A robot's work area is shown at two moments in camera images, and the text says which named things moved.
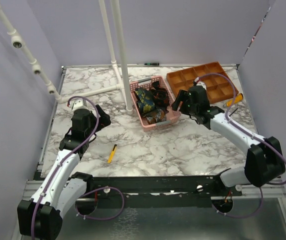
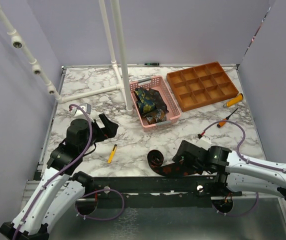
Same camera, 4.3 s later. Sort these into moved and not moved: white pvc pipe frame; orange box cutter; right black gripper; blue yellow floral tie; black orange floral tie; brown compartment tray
Moved: right black gripper; black orange floral tie
Not moved: blue yellow floral tie; orange box cutter; brown compartment tray; white pvc pipe frame
